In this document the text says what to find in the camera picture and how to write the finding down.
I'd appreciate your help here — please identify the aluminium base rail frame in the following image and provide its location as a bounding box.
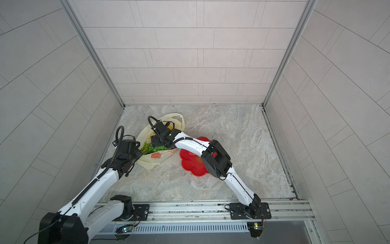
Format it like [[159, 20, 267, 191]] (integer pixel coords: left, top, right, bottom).
[[94, 199, 315, 240]]

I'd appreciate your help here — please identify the right green circuit board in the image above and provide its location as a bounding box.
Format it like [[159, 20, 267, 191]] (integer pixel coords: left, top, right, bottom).
[[247, 222, 266, 238]]

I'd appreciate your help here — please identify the red flower-shaped plastic plate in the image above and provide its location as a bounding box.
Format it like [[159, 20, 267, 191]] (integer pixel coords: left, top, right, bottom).
[[175, 137, 211, 177]]

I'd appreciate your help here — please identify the cream plastic fruit-print bag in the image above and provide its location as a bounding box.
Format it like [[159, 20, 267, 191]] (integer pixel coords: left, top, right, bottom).
[[136, 113, 185, 170]]

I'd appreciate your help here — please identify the left green circuit board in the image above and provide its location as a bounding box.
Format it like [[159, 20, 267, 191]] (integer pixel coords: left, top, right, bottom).
[[116, 225, 134, 234]]

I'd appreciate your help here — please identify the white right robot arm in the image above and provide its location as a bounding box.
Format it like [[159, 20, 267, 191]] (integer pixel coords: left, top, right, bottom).
[[148, 116, 264, 219]]

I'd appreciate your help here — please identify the green circuit board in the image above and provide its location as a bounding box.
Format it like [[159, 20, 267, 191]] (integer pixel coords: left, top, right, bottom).
[[247, 222, 266, 238], [116, 225, 134, 234]]

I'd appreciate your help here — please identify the green grape bunch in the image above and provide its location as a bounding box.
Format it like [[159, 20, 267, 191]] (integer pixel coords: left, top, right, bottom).
[[140, 143, 167, 155]]

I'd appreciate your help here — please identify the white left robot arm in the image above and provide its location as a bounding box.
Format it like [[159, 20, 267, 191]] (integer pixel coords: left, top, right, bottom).
[[38, 135, 142, 244]]

